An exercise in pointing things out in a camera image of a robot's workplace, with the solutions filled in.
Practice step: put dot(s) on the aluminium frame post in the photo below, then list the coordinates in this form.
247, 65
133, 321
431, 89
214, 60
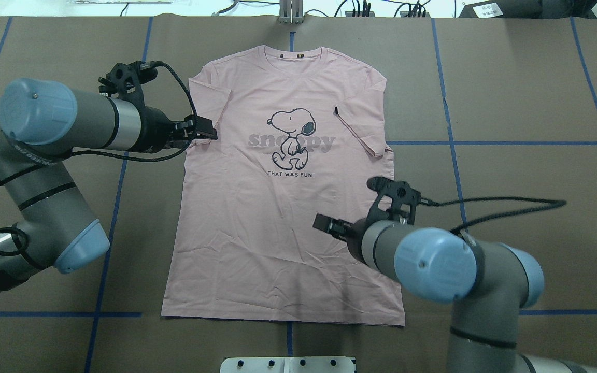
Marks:
291, 12

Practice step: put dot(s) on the black box with label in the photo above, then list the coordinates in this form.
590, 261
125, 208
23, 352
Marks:
501, 9

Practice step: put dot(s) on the pink Snoopy t-shirt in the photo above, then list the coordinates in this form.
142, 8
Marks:
299, 134

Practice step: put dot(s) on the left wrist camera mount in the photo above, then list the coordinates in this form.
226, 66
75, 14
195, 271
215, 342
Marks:
125, 81

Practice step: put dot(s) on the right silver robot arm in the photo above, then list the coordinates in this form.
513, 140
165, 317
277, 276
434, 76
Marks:
487, 284

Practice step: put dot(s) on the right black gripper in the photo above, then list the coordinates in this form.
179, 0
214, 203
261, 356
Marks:
355, 236

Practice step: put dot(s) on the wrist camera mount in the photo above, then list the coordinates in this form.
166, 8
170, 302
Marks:
403, 201
125, 81

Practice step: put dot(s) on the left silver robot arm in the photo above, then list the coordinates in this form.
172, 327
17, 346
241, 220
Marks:
44, 123

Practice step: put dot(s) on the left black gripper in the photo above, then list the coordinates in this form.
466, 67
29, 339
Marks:
155, 127

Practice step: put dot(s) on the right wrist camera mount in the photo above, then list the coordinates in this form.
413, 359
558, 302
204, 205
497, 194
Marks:
403, 201

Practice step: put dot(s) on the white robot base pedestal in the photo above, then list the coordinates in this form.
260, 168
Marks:
290, 364

